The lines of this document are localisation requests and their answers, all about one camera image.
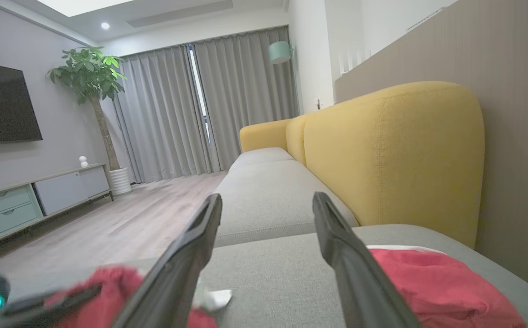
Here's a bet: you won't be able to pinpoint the white ribbed plant pot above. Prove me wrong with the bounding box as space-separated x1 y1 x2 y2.
108 167 133 196

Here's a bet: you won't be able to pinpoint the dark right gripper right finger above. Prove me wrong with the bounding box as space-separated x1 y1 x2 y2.
312 192 422 328

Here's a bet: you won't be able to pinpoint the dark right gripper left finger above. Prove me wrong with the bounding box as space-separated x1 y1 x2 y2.
111 193 223 328

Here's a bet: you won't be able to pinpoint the teal lamp shade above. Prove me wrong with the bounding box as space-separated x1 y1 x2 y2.
268 41 293 65

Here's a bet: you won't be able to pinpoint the grey pleated curtain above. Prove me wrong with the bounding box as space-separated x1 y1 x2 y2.
113 44 222 184
193 26 299 172

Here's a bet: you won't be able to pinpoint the low grey television cabinet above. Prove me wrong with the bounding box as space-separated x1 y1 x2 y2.
0 163 114 254

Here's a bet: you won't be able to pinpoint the yellow fabric sofa backrest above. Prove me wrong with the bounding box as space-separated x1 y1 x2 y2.
304 81 486 249
285 114 308 165

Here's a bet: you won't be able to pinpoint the bright rectangular ceiling light panel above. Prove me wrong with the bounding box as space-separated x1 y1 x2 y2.
36 0 135 18

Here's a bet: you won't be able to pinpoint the red shorts with white stripes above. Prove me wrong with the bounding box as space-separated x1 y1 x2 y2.
367 245 527 328

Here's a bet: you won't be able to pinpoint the grey fabric sofa seat cushion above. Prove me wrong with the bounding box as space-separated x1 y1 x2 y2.
213 159 360 248
229 147 295 172
9 223 528 328

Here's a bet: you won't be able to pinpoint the red white basketball jersey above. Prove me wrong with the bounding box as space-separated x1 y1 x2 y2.
45 266 233 328

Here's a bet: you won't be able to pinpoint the green leafy indoor tree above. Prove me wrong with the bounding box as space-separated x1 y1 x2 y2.
47 46 128 172

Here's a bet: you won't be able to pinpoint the yellow fabric sofa armrest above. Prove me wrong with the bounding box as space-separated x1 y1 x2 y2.
239 118 293 153

